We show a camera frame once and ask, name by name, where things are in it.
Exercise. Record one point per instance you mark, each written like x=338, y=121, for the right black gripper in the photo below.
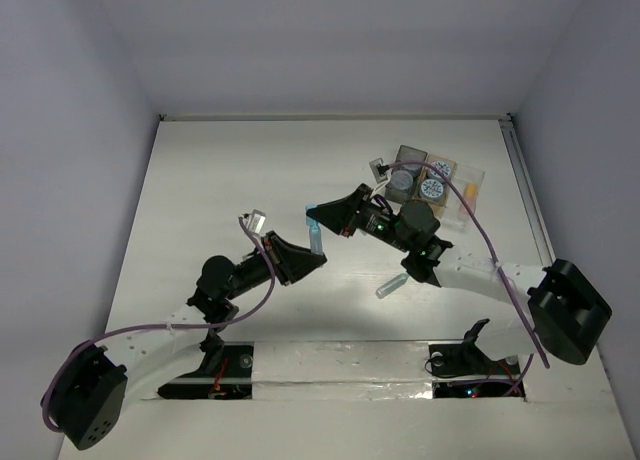
x=341, y=214

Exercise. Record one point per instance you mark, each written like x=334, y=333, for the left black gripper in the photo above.
x=279, y=259

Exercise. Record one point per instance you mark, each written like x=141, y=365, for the blue pencil-shaped case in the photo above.
x=315, y=239

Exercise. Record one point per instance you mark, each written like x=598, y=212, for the dark grey plastic bin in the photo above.
x=404, y=153

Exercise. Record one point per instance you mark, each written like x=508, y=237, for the wooden bin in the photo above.
x=436, y=208

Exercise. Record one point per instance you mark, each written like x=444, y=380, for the teal pencil-shaped case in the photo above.
x=391, y=286

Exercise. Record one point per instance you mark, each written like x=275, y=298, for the clear plastic bin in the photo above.
x=468, y=181

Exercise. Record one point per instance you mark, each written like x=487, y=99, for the orange pencil-shaped case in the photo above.
x=468, y=203

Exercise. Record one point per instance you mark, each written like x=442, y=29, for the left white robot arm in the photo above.
x=102, y=377

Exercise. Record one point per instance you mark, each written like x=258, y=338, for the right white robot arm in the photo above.
x=558, y=309

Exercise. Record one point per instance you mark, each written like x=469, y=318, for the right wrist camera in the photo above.
x=380, y=171

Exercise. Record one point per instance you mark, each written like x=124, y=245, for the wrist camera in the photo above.
x=380, y=171
x=253, y=222

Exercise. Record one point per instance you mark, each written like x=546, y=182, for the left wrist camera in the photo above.
x=253, y=222

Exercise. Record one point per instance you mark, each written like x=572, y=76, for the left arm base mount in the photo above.
x=225, y=373

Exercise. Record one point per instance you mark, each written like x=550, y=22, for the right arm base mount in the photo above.
x=462, y=371

